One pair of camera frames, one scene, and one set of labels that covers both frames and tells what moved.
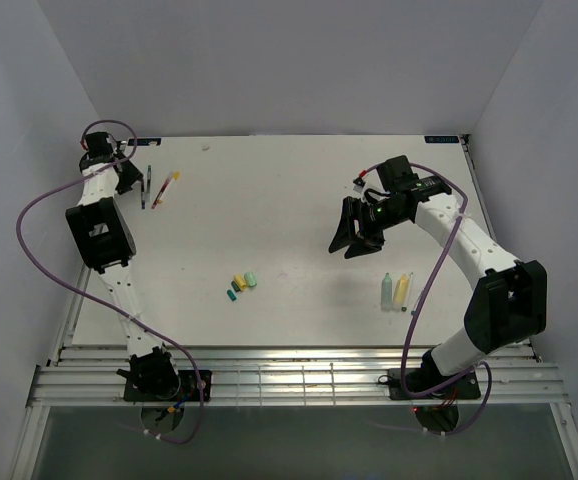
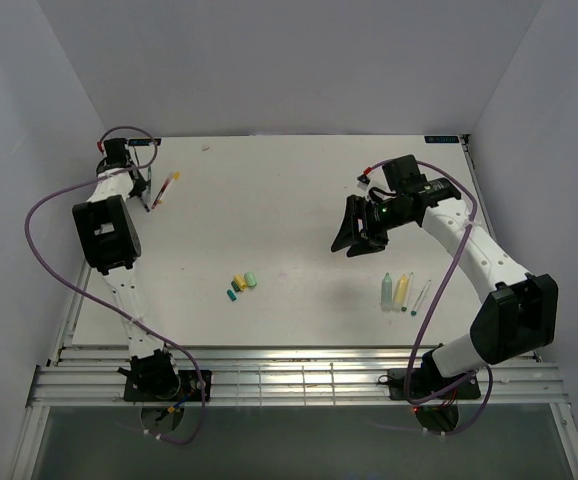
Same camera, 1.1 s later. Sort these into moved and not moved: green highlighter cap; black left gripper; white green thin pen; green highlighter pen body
Moved: black left gripper
Not moved: green highlighter pen body; white green thin pen; green highlighter cap
